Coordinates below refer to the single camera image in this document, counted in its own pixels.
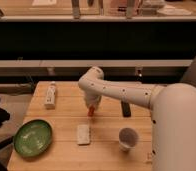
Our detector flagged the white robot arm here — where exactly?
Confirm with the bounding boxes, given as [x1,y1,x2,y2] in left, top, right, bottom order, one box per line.
[78,67,196,171]

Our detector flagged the white sponge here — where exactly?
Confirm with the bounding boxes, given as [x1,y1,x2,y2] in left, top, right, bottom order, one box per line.
[77,124,90,145]

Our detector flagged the black remote control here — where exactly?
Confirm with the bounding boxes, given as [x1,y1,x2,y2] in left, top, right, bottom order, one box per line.
[121,102,131,117]

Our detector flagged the white bottle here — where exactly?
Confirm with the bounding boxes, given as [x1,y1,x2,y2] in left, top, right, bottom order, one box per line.
[44,81,56,109]

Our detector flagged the white paper cup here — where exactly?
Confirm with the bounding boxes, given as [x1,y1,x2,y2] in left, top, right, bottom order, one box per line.
[118,127,139,152]

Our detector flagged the green bowl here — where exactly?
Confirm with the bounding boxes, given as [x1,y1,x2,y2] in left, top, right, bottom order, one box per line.
[13,119,52,158]

